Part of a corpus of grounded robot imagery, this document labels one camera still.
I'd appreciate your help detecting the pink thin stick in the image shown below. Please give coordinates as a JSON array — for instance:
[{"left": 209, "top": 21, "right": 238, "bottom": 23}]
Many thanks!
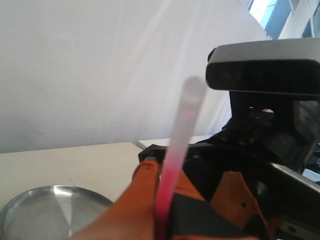
[{"left": 154, "top": 75, "right": 206, "bottom": 240}]

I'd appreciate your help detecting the round silver metal plate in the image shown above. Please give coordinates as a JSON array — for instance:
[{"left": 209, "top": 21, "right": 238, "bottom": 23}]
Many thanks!
[{"left": 0, "top": 185, "right": 113, "bottom": 240}]

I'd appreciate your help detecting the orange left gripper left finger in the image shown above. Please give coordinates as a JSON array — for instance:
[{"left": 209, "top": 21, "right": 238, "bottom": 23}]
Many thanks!
[{"left": 70, "top": 158, "right": 159, "bottom": 240}]

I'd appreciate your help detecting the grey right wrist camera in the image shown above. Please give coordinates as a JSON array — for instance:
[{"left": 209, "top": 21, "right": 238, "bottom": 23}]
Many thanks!
[{"left": 205, "top": 37, "right": 320, "bottom": 97}]

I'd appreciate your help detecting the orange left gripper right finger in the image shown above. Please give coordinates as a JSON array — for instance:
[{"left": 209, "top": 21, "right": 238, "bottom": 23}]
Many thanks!
[{"left": 166, "top": 166, "right": 255, "bottom": 240}]

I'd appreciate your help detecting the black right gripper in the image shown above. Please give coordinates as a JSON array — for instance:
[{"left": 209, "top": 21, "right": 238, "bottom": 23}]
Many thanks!
[{"left": 138, "top": 126, "right": 320, "bottom": 240}]

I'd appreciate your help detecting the white backdrop cloth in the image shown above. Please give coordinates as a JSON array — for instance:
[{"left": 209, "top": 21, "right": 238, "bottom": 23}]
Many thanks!
[{"left": 0, "top": 0, "right": 267, "bottom": 153}]

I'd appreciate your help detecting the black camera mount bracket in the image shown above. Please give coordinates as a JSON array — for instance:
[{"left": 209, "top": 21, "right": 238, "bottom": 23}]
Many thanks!
[{"left": 224, "top": 91, "right": 320, "bottom": 173}]

